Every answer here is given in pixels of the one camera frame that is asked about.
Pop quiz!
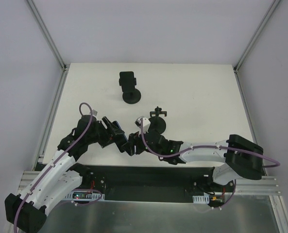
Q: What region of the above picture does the black phone stand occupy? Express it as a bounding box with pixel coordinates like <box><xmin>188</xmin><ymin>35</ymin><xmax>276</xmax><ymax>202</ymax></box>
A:
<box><xmin>122</xmin><ymin>89</ymin><xmax>141</xmax><ymax>104</ymax></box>
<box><xmin>149</xmin><ymin>106</ymin><xmax>168</xmax><ymax>134</ymax></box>

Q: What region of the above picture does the blue-edged black smartphone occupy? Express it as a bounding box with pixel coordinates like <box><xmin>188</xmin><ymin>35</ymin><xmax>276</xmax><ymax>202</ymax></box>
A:
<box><xmin>114</xmin><ymin>133</ymin><xmax>128</xmax><ymax>142</ymax></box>

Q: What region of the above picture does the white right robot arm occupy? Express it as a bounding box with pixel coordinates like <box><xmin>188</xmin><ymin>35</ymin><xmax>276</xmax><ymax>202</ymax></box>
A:
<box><xmin>118</xmin><ymin>130</ymin><xmax>263</xmax><ymax>192</ymax></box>

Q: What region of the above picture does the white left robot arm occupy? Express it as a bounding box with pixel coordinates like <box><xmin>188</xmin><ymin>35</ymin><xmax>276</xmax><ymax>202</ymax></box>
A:
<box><xmin>5</xmin><ymin>115</ymin><xmax>124</xmax><ymax>233</ymax></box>

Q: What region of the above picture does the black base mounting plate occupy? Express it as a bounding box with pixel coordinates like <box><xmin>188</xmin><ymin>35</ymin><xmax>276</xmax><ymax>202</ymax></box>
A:
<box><xmin>70</xmin><ymin>164</ymin><xmax>234</xmax><ymax>203</ymax></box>

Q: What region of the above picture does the shiny metal front plate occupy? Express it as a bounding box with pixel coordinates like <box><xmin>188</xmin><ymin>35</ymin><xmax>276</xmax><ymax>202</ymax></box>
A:
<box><xmin>40</xmin><ymin>195</ymin><xmax>279</xmax><ymax>233</ymax></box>

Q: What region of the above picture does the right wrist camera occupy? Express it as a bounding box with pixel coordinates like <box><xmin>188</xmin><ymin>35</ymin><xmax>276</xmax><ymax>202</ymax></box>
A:
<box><xmin>135</xmin><ymin>116</ymin><xmax>151</xmax><ymax>133</ymax></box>

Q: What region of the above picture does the white cable duct left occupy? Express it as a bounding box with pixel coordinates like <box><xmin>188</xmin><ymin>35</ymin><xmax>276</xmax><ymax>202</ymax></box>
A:
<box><xmin>62</xmin><ymin>191</ymin><xmax>105</xmax><ymax>201</ymax></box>

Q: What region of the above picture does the white cable duct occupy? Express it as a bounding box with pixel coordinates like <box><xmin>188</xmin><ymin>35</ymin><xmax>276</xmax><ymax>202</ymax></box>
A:
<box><xmin>192</xmin><ymin>194</ymin><xmax>210</xmax><ymax>204</ymax></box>
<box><xmin>62</xmin><ymin>191</ymin><xmax>105</xmax><ymax>201</ymax></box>

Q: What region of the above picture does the white cable duct right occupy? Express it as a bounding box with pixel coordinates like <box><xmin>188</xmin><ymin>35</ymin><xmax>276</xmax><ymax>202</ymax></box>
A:
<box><xmin>192</xmin><ymin>194</ymin><xmax>210</xmax><ymax>204</ymax></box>

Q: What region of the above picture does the aluminium frame rail left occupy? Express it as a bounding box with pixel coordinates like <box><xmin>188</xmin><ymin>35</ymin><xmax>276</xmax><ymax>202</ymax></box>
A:
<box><xmin>24</xmin><ymin>0</ymin><xmax>70</xmax><ymax>71</ymax></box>

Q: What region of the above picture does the aluminium frame rail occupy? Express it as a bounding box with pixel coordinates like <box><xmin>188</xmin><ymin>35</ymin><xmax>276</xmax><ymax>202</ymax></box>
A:
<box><xmin>24</xmin><ymin>0</ymin><xmax>70</xmax><ymax>71</ymax></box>
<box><xmin>236</xmin><ymin>0</ymin><xmax>282</xmax><ymax>70</ymax></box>

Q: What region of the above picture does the aluminium frame rail right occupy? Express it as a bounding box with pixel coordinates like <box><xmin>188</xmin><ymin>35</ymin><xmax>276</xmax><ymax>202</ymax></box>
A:
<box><xmin>236</xmin><ymin>0</ymin><xmax>282</xmax><ymax>70</ymax></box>

